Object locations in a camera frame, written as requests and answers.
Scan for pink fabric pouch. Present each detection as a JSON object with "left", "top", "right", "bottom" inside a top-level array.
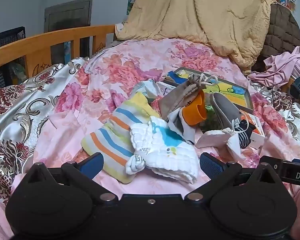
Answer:
[{"left": 195, "top": 129, "right": 234, "bottom": 149}]

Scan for grey drawstring pouch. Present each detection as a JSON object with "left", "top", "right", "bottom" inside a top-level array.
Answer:
[{"left": 158, "top": 73, "right": 219, "bottom": 120}]

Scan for black white striped socks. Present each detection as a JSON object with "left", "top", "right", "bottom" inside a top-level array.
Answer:
[{"left": 233, "top": 119, "right": 256, "bottom": 149}]

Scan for striped yellow cloth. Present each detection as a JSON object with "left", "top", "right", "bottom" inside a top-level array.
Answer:
[{"left": 80, "top": 91, "right": 163, "bottom": 184}]

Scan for brown quilted blanket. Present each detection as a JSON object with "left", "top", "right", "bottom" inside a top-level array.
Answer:
[{"left": 251, "top": 2, "right": 300, "bottom": 73}]

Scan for grey fabric piece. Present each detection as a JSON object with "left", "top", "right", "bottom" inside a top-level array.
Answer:
[{"left": 212, "top": 92, "right": 243, "bottom": 132}]

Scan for white gauze cloth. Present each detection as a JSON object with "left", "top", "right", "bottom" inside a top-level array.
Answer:
[{"left": 125, "top": 116, "right": 199, "bottom": 183}]

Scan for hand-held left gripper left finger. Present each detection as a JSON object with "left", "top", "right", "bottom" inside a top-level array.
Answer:
[{"left": 22, "top": 152, "right": 120, "bottom": 204}]

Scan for cartoon printed towel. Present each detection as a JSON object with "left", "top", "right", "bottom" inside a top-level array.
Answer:
[{"left": 166, "top": 70, "right": 251, "bottom": 108}]

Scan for pink floral blanket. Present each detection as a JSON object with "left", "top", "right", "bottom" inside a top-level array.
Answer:
[{"left": 0, "top": 38, "right": 300, "bottom": 240}]

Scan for orange white cardboard box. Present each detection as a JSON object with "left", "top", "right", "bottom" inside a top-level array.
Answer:
[{"left": 238, "top": 110, "right": 266, "bottom": 148}]

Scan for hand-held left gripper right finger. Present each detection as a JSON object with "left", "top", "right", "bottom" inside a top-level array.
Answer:
[{"left": 185, "top": 152, "right": 281, "bottom": 203}]

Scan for orange plastic cup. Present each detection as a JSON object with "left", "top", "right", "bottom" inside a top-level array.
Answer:
[{"left": 181, "top": 90, "right": 208, "bottom": 126}]

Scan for yellow quilt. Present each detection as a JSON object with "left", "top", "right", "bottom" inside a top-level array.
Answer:
[{"left": 115, "top": 0, "right": 276, "bottom": 68}]

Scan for patterned satin bed sheet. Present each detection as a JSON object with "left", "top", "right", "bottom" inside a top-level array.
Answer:
[{"left": 0, "top": 56, "right": 300, "bottom": 198}]

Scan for white printed cloth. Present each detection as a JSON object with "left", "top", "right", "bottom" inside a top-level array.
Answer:
[{"left": 167, "top": 107, "right": 195, "bottom": 145}]

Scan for small white cardboard box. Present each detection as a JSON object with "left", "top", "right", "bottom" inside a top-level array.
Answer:
[{"left": 156, "top": 81, "right": 176, "bottom": 98}]

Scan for pink garment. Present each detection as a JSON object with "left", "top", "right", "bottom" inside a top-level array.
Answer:
[{"left": 247, "top": 45, "right": 300, "bottom": 88}]

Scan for black plastic crate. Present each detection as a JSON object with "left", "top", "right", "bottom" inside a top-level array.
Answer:
[{"left": 0, "top": 26, "right": 28, "bottom": 88}]

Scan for dark grey door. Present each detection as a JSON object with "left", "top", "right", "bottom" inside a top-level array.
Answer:
[{"left": 44, "top": 0, "right": 93, "bottom": 58}]

